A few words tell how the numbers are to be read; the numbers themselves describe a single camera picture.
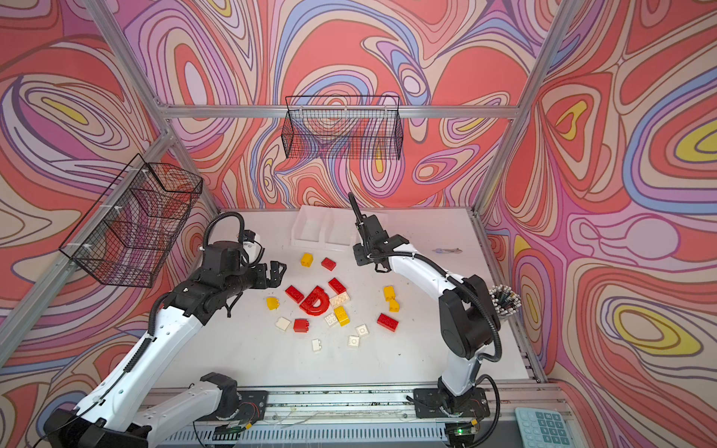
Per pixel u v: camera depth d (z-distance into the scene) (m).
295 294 0.93
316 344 0.83
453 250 1.05
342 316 0.88
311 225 1.15
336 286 0.96
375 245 0.68
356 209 0.72
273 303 0.91
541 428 0.69
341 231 1.10
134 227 0.69
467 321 0.47
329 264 1.01
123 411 0.39
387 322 0.88
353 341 0.84
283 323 0.87
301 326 0.85
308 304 0.92
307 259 1.02
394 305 0.91
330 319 0.88
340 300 0.93
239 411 0.72
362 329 0.86
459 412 0.71
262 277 0.66
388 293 0.93
